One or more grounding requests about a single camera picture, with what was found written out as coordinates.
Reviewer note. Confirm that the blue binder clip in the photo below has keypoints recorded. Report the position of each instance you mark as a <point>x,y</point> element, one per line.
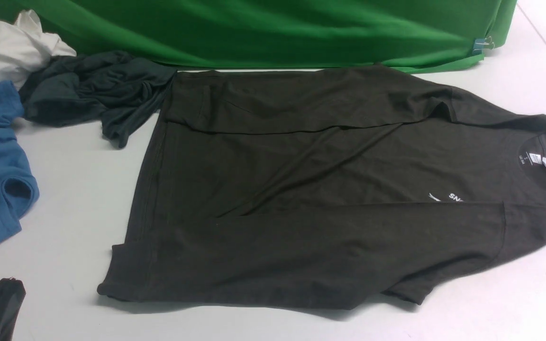
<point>480,45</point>

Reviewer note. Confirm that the dark gray long-sleeve top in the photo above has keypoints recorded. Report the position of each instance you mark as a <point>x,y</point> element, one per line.
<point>321,189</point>

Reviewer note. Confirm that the dark teal crumpled garment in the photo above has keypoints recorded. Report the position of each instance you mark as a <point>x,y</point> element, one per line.
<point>119,90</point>

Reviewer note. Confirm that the green backdrop cloth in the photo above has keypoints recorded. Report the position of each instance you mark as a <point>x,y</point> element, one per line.
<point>413,36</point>

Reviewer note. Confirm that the white crumpled garment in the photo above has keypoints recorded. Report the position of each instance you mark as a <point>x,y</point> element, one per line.
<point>25,48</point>

